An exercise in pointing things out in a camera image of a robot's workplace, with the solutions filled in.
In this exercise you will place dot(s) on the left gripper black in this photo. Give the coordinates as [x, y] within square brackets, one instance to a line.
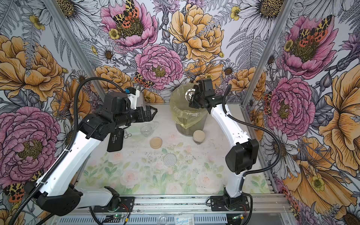
[139, 111]

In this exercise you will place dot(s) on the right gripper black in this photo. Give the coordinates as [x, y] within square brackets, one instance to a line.
[193, 104]

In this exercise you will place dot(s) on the clear jar beige lid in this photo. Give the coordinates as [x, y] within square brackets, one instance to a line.
[146, 130]

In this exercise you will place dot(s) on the peeled foil seal disc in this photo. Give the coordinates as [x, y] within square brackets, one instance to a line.
[170, 160]

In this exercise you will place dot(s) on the foil tea jar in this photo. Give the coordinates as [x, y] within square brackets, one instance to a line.
[189, 94]

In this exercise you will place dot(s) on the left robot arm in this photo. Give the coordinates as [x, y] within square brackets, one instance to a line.
[53, 192]

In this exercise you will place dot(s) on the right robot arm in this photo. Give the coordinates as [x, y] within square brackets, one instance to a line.
[243, 151]

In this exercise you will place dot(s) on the clear plastic bowl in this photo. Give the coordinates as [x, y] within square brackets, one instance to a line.
[134, 129]

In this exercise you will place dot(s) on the yellow bin liner bag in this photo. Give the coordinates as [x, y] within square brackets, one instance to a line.
[182, 109]

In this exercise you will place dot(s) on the small metal scissors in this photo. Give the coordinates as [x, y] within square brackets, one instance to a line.
[127, 135]

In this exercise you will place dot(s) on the closed beige lid jar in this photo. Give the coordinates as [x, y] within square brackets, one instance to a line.
[199, 136]

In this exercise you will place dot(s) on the black rectangular case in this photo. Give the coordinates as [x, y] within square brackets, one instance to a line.
[116, 138]

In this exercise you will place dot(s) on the surgical label box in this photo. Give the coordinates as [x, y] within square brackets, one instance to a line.
[184, 219]

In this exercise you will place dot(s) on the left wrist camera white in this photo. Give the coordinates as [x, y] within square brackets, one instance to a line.
[133, 95]

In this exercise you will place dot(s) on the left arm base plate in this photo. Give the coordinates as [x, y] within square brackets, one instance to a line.
[121, 204]

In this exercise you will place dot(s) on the aluminium front rail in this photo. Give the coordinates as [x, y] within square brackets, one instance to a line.
[196, 204]

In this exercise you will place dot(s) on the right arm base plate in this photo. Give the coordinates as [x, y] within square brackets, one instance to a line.
[227, 204]

